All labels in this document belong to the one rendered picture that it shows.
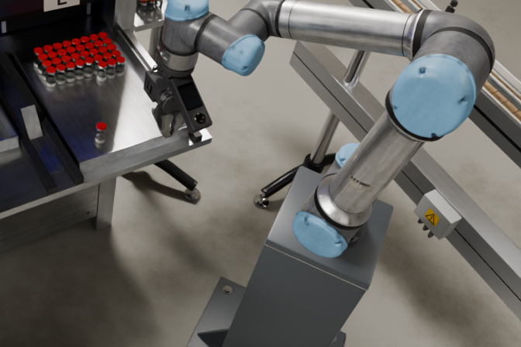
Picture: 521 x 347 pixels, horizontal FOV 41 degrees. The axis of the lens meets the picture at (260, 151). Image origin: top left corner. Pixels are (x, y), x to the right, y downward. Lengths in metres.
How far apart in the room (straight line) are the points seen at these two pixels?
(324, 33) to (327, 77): 1.10
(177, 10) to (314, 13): 0.25
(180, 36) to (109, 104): 0.38
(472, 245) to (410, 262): 0.56
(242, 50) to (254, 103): 1.74
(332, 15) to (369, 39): 0.08
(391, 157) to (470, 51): 0.22
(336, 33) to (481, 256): 1.07
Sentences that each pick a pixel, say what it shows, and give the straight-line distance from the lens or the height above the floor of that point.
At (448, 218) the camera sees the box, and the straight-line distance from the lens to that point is 2.11.
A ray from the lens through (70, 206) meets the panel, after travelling 2.26.
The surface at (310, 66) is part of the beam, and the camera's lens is 2.43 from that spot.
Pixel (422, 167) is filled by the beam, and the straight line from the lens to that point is 2.19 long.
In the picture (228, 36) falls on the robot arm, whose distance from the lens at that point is 1.25.
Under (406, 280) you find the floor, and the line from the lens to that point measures 2.63.
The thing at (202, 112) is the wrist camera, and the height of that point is 1.06.
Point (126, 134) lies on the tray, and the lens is 1.55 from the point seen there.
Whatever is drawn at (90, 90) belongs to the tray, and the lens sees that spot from 1.63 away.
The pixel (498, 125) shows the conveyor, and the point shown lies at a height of 0.90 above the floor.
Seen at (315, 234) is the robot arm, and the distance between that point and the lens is 1.35.
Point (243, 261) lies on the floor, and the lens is 2.45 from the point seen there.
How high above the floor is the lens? 2.03
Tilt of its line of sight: 47 degrees down
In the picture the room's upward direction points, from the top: 19 degrees clockwise
